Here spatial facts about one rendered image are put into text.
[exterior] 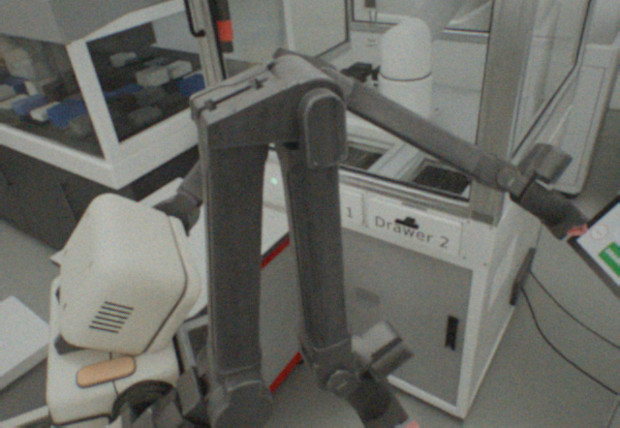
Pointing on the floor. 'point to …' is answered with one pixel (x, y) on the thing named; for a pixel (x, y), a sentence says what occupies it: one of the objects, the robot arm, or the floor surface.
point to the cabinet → (435, 304)
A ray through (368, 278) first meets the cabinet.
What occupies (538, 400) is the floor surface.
